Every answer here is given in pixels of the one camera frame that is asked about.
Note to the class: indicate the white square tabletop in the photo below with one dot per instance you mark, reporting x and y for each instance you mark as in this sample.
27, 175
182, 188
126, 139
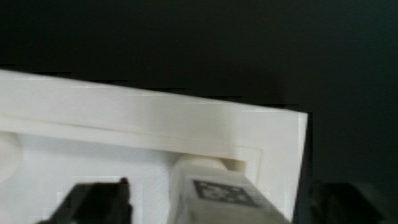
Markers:
91, 132

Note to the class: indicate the white table leg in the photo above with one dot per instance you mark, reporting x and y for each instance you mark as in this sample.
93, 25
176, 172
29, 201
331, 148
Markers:
213, 195

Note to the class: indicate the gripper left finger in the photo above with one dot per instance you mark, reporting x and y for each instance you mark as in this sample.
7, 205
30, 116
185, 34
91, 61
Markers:
94, 205

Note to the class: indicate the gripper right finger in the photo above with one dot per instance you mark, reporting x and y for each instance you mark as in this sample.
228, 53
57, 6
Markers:
349, 203

